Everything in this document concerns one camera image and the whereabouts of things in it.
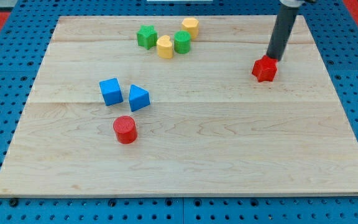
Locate blue triangle block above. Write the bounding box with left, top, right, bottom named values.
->
left=129, top=85, right=150, bottom=112

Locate green star block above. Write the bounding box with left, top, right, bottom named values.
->
left=137, top=25, right=158, bottom=50

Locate red star block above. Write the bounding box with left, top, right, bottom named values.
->
left=252, top=55, right=278, bottom=82

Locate red cylinder block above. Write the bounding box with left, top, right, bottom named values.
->
left=112, top=116, right=137, bottom=144

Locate wooden board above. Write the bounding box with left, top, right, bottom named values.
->
left=0, top=16, right=358, bottom=198

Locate yellow heart block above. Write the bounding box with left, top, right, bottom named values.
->
left=157, top=35, right=173, bottom=59

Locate blue cube block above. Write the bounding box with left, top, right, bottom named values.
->
left=99, top=78, right=124, bottom=106

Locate green cylinder block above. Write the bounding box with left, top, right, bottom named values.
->
left=174, top=30, right=191, bottom=54

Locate yellow hexagon block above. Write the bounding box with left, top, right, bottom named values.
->
left=181, top=17, right=199, bottom=40

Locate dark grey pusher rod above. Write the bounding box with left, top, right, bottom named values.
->
left=266, top=0, right=303, bottom=61

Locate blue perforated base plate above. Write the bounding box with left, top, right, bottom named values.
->
left=0, top=0, right=358, bottom=223

